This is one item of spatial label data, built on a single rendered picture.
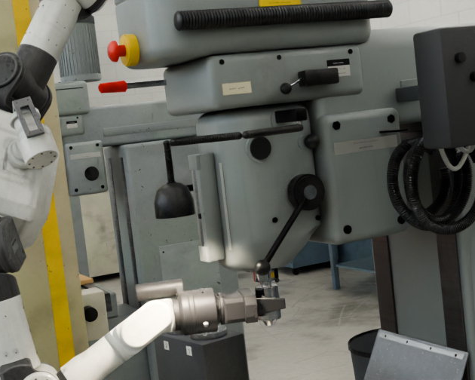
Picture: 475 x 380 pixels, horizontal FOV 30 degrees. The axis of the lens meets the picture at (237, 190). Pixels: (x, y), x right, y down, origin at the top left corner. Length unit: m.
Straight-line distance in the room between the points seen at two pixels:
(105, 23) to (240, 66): 9.64
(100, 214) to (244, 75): 8.59
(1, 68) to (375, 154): 0.81
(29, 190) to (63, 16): 0.44
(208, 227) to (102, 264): 8.53
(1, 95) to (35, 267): 1.55
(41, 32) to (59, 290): 1.59
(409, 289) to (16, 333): 0.86
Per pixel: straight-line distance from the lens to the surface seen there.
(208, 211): 1.75
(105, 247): 10.26
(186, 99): 1.76
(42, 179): 1.89
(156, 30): 1.64
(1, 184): 1.85
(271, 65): 1.70
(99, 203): 10.21
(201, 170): 1.74
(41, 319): 3.47
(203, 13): 1.61
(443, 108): 1.61
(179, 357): 2.20
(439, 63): 1.61
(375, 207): 1.82
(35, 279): 3.45
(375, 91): 1.84
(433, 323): 2.02
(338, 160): 1.77
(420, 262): 2.02
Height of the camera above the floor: 1.60
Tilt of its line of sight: 4 degrees down
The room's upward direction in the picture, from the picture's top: 7 degrees counter-clockwise
